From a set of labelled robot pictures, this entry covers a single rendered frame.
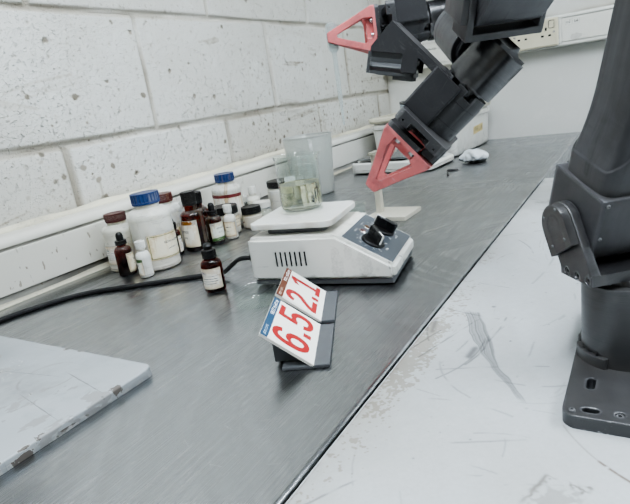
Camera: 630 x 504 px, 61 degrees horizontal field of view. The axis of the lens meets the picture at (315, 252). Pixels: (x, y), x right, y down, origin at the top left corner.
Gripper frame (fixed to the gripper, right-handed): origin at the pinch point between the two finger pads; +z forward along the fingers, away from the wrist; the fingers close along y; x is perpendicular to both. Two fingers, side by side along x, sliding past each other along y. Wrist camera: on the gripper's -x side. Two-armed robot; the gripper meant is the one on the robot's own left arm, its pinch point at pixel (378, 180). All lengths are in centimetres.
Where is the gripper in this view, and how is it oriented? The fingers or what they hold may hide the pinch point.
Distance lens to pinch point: 65.7
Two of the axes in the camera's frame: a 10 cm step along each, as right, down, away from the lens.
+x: 7.1, 7.1, -0.4
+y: -3.6, 3.0, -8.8
